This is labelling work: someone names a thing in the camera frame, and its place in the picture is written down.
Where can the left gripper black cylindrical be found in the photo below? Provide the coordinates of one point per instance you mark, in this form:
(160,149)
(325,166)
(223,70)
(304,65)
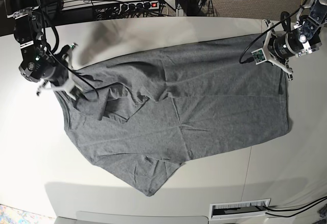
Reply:
(285,46)

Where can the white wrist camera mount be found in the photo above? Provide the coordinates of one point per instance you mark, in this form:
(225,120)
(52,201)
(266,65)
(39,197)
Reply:
(70,87)
(268,53)

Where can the white cable grommet tray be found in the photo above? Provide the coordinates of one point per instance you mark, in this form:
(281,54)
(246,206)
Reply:
(238,210)

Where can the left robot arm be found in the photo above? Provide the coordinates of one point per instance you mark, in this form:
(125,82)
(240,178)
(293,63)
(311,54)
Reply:
(304,38)

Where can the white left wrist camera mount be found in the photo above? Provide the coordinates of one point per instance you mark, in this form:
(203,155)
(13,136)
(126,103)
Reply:
(268,53)

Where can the black power strip red switch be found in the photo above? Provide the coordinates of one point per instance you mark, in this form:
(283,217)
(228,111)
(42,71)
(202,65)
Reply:
(138,6)

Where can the grey T-shirt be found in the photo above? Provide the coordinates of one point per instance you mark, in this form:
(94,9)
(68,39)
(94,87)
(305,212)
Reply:
(148,113)

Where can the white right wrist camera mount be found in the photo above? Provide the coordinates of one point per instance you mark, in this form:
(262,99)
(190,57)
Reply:
(70,87)

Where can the right gripper black cylindrical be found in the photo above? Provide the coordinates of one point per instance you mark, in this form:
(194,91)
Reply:
(54,73)

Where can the white table leg column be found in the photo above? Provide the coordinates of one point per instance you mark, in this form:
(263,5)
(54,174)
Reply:
(179,8)

